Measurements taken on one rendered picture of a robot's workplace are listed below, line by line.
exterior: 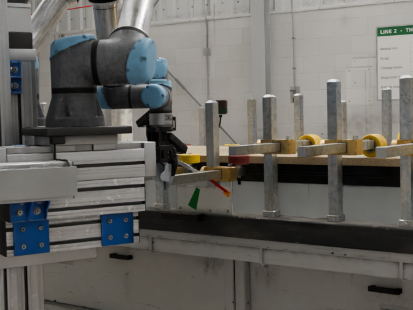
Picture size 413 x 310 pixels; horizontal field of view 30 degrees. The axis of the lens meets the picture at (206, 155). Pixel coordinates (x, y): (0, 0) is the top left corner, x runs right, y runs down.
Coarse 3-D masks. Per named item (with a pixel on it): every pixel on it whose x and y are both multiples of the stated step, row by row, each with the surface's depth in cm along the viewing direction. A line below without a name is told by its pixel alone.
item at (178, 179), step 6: (240, 168) 288; (180, 174) 263; (186, 174) 263; (192, 174) 265; (198, 174) 268; (204, 174) 270; (210, 174) 273; (216, 174) 276; (240, 174) 288; (174, 180) 257; (180, 180) 260; (186, 180) 262; (192, 180) 265; (198, 180) 268; (204, 180) 270
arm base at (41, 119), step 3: (39, 102) 242; (39, 105) 241; (39, 108) 241; (39, 111) 241; (42, 111) 242; (39, 114) 241; (42, 114) 241; (39, 117) 241; (42, 117) 241; (39, 120) 238; (42, 120) 240; (39, 123) 238; (42, 123) 240
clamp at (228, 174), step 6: (204, 168) 283; (210, 168) 281; (216, 168) 280; (222, 168) 278; (228, 168) 277; (234, 168) 279; (222, 174) 278; (228, 174) 277; (234, 174) 279; (216, 180) 280; (222, 180) 278; (228, 180) 277; (234, 180) 279
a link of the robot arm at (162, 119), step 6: (150, 114) 252; (156, 114) 250; (162, 114) 250; (168, 114) 251; (150, 120) 252; (156, 120) 250; (162, 120) 250; (168, 120) 251; (156, 126) 251; (162, 126) 251; (168, 126) 252
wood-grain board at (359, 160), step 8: (192, 152) 335; (200, 152) 333; (224, 152) 328; (200, 160) 308; (224, 160) 301; (256, 160) 292; (280, 160) 286; (288, 160) 284; (296, 160) 282; (304, 160) 280; (312, 160) 278; (320, 160) 276; (344, 160) 270; (352, 160) 268; (360, 160) 266; (368, 160) 265; (376, 160) 263; (384, 160) 261; (392, 160) 259
